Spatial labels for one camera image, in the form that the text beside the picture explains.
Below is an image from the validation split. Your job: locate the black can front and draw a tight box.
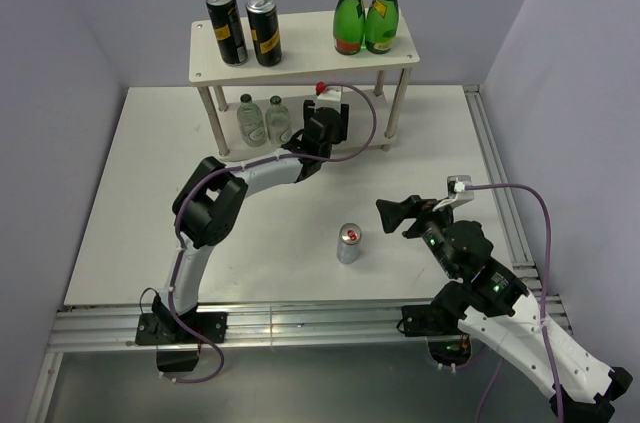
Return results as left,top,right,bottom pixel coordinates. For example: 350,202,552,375
205,0,248,66

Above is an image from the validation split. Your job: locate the green bottle red label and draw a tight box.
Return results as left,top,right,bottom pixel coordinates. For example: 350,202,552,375
333,0,365,55

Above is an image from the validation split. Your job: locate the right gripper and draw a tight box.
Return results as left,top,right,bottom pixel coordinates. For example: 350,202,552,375
375,193,459,278

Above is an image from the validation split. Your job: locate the white two-tier shelf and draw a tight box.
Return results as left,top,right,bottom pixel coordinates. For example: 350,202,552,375
189,11,420,162

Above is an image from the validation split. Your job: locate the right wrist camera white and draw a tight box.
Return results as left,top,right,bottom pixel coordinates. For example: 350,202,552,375
433,175,474,211

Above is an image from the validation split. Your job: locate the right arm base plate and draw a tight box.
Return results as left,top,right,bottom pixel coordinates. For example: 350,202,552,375
396,304,472,370

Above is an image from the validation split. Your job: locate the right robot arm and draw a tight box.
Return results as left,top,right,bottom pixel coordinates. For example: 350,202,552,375
376,195,633,422

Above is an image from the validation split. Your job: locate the black can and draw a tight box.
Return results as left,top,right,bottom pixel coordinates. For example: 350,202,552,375
205,0,248,66
245,0,282,67

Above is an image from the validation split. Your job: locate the clear Chang bottle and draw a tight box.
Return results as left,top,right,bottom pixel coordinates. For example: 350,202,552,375
265,95,292,147
236,93,267,147

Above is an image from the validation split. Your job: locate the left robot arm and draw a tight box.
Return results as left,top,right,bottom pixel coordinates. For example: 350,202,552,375
152,100,349,342

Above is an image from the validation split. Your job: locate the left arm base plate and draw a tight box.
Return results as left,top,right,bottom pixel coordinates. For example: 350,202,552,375
134,312,228,373

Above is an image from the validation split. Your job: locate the aluminium rail frame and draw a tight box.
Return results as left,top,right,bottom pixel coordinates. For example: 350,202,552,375
24,84,571,423

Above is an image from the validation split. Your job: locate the green bottle yellow label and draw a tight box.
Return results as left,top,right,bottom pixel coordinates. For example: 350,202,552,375
364,0,399,54

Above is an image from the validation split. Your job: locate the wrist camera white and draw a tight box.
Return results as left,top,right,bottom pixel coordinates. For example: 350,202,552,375
315,82,343,111
433,175,474,211

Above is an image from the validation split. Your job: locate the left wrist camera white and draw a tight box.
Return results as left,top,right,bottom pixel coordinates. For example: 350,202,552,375
315,82,343,111

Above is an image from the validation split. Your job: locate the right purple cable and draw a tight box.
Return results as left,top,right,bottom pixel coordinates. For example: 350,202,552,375
462,182,569,423

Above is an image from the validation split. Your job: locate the blue silver can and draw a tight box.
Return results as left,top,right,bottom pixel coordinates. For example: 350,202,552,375
336,223,362,264

